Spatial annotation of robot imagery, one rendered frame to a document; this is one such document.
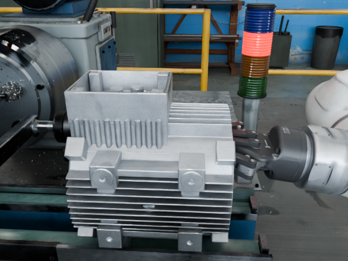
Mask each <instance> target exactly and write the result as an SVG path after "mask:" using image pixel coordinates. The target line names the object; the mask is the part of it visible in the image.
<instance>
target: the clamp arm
mask: <svg viewBox="0 0 348 261"><path fill-rule="evenodd" d="M34 121H35V122H38V121H39V119H38V115H27V116H26V117H25V118H24V119H23V120H21V121H20V122H19V123H18V124H16V125H15V126H14V127H13V128H12V129H10V130H9V131H8V132H6V133H5V134H3V135H2V136H1V138H0V167H1V166H2V165H3V164H4V163H5V162H6V161H7V160H8V159H9V158H10V157H11V156H12V155H13V154H15V153H16V152H17V151H18V150H19V149H20V148H21V147H22V146H23V145H24V144H25V143H26V142H27V141H28V140H29V139H30V138H31V137H32V136H33V135H34V134H35V133H37V132H36V131H38V129H37V128H33V126H37V123H35V122H34Z"/></svg>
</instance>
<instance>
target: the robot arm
mask: <svg viewBox="0 0 348 261"><path fill-rule="evenodd" d="M305 116H306V121H307V125H305V126H303V127H302V128H294V127H287V126H281V125H276V126H274V127H273V128H272V129H271V130H270V132H268V133H267V134H263V133H259V132H257V131H254V130H245V129H244V123H243V122H231V127H232V133H233V141H234V142H235V146H236V161H235V163H234V174H235V175H237V176H239V177H241V178H244V179H246V180H249V181H251V180H252V179H253V176H254V172H255V171H257V170H258V171H264V173H265V175H266V177H267V178H268V179H271V180H279V181H285V182H292V183H294V185H295V186H296V187H297V188H299V189H302V190H309V191H316V192H323V193H327V194H332V195H335V194H336V195H341V196H344V197H347V198H348V69H347V70H344V71H340V72H337V73H336V74H335V75H334V76H333V77H332V78H331V79H330V80H328V81H325V82H323V83H321V84H319V85H318V86H316V87H315V88H314V89H313V90H312V91H311V92H310V94H309V96H308V98H307V100H306V104H305Z"/></svg>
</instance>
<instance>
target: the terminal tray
mask: <svg viewBox="0 0 348 261"><path fill-rule="evenodd" d="M93 71H97V73H92V72H93ZM160 73H166V74H160ZM74 88H81V89H80V90H74ZM155 89H160V90H161V91H159V92H156V91H154V90H155ZM64 96H65V104H66V110H67V117H68V123H69V126H70V133H71V137H84V138H85V139H86V140H87V142H88V148H89V147H91V146H92V144H96V146H97V147H98V148H100V147H101V146H102V144H105V145H106V147H107V148H110V147H111V146H112V145H113V144H116V147H117V148H120V147H121V146H122V145H126V147H127V148H128V149H130V148H131V147H132V145H136V148H137V149H140V148H141V147H142V146H146V147H147V149H151V148H152V146H156V147H157V149H161V148H162V147H163V146H167V140H168V119H169V114H170V107H171V103H172V71H125V70H89V71H88V72H86V73H85V74H84V75H83V76H82V77H81V78H80V79H78V80H77V81H76V82H75V83H74V84H73V85H71V86H70V87H69V88H68V89H67V90H66V91H65V92H64Z"/></svg>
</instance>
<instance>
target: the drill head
mask: <svg viewBox="0 0 348 261"><path fill-rule="evenodd" d="M78 79H79V73H78V69H77V65H76V63H75V60H74V58H73V56H72V55H71V53H70V52H69V50H68V49H67V48H66V47H65V46H64V45H63V44H62V43H61V42H60V41H59V40H58V39H57V38H55V37H54V36H53V35H51V34H50V33H48V32H46V31H44V30H42V29H40V28H37V27H34V26H29V25H11V26H7V27H3V28H0V138H1V136H2V135H3V134H5V133H6V132H8V131H9V130H10V129H12V128H13V127H14V126H15V125H16V124H18V123H19V122H20V121H21V120H23V119H24V118H25V117H26V116H27V115H38V119H39V120H40V121H53V119H54V116H55V114H56V113H57V112H58V111H60V110H65V111H67V110H66V104H65V96H64V92H65V91H66V90H67V89H68V88H69V87H70V86H71V85H73V84H74V83H75V82H76V81H77V80H78ZM47 133H48V132H37V133H35V134H34V135H33V136H32V137H31V138H30V139H29V140H28V141H27V142H26V143H25V144H24V145H23V146H22V147H21V148H20V149H19V150H21V149H25V148H28V147H30V146H32V145H34V144H36V143H37V142H38V141H40V140H41V139H42V138H43V137H44V136H45V135H46V134H47Z"/></svg>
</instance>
